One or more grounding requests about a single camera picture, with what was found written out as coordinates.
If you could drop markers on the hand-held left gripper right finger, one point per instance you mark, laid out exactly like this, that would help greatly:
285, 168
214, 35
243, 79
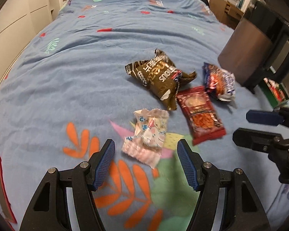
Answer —
189, 166

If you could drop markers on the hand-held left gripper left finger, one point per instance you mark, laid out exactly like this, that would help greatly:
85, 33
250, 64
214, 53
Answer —
103, 163

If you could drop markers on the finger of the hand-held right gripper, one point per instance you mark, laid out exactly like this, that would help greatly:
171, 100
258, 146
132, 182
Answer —
262, 117
252, 139

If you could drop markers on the green tray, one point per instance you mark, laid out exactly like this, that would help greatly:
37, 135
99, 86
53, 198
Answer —
285, 102

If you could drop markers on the long red snack packet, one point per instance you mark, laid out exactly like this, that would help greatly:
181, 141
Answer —
277, 91

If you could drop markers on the dark red snack packet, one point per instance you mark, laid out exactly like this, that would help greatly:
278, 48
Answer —
199, 115

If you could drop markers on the clear candy packet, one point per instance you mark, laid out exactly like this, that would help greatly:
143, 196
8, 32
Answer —
146, 134

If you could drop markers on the blue orange snack packet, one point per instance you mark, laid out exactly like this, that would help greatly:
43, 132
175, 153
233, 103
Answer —
221, 84

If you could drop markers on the brown snack packet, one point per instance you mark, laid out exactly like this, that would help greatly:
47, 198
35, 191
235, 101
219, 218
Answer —
154, 81

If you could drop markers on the grey and black electric kettle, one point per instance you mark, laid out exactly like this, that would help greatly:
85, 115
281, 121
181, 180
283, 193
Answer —
250, 48

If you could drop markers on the red phone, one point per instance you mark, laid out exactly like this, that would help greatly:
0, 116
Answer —
1, 187

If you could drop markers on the wooden cabinet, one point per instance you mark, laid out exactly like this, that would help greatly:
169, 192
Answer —
219, 9

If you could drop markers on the white wardrobe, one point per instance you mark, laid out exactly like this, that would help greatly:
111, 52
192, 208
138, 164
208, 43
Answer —
16, 16

